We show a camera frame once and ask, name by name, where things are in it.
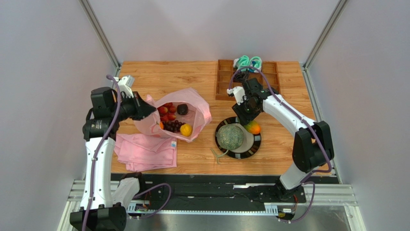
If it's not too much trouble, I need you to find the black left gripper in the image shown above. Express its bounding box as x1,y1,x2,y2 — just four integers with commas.
110,91,156,122

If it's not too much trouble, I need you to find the fake green orange mango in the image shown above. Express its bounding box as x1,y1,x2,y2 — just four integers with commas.
243,120,261,135

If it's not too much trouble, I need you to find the fake green netted melon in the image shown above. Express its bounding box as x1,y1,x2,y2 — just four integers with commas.
210,124,244,165

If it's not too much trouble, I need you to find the pink plastic bag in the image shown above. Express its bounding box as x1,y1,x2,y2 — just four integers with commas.
134,88,212,142

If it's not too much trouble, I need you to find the fake yellow lemon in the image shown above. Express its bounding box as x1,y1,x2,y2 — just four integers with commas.
179,123,193,137

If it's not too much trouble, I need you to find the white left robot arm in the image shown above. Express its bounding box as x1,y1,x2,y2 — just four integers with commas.
69,86,156,231

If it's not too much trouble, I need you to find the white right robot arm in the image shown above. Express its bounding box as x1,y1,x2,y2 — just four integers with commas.
227,79,334,190

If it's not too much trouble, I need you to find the fake dark grapes bunch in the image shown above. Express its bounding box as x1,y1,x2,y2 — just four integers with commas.
163,120,185,133

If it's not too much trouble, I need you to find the fake dark plum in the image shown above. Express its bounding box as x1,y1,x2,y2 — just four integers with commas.
177,103,189,116

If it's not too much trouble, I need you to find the black patterned rolled sock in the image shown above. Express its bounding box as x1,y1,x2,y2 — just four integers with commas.
233,71,250,83

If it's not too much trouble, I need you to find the wooden compartment tray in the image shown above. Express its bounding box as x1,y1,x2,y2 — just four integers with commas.
215,59,280,101

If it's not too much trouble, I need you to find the black rimmed plate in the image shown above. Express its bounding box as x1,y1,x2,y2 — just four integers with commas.
215,117,261,159

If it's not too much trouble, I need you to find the pink folded cloth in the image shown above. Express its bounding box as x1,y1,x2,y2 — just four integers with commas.
114,134,177,172

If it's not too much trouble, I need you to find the teal white rolled sock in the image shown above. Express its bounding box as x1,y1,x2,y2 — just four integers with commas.
233,55,250,72

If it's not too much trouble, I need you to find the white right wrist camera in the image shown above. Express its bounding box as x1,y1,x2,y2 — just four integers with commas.
227,87,246,105

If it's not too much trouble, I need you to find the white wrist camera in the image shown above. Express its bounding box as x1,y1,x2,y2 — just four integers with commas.
114,75,135,98
227,87,246,105

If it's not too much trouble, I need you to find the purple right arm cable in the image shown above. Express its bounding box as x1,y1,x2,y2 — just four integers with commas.
228,66,333,223

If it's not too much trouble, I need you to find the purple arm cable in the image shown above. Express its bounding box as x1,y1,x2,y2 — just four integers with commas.
80,74,172,231
228,66,333,223

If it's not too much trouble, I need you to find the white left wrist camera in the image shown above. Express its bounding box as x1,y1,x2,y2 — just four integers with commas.
114,75,135,98

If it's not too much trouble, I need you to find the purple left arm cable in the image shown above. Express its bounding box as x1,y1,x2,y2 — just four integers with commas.
80,74,172,231

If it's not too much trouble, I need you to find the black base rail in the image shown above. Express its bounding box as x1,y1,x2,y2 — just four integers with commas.
110,173,340,212

